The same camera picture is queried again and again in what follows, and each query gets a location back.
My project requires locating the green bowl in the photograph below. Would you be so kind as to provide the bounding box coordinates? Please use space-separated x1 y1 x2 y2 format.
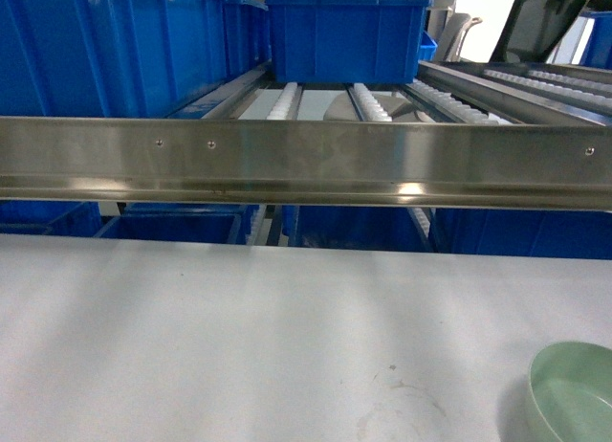
525 342 611 441

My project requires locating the large blue bin left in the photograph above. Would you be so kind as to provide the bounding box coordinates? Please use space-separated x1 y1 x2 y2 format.
1 0 269 118

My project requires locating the white roller track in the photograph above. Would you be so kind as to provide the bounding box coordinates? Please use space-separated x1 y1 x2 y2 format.
348 83 393 122

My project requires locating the stainless steel shelf rack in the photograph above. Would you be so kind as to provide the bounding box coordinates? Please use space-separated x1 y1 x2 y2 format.
1 62 611 211

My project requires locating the black mesh office chair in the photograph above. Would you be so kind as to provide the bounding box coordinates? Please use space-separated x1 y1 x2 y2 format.
489 0 590 63

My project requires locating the medium blue plastic bin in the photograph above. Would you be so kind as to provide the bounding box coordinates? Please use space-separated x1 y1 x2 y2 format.
266 0 431 84

